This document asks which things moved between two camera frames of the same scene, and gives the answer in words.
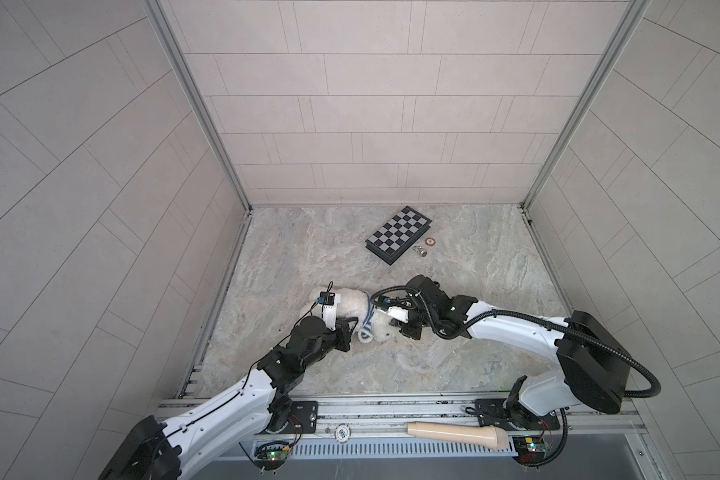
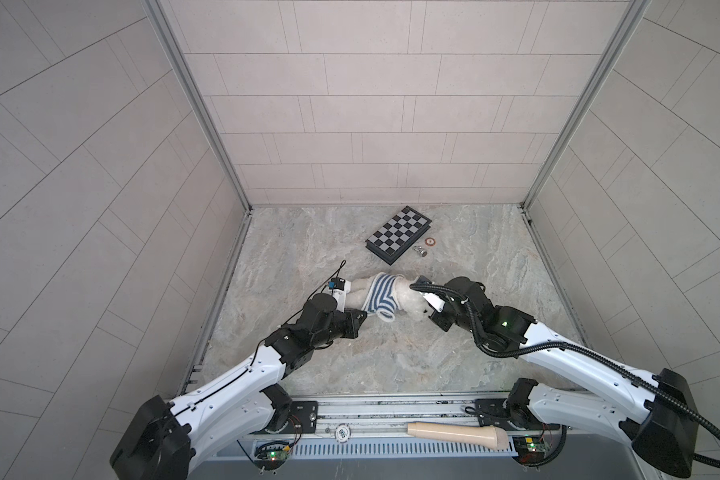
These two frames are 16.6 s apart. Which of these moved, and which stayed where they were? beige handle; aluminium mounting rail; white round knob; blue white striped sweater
Moved: blue white striped sweater
Stayed: aluminium mounting rail; beige handle; white round knob
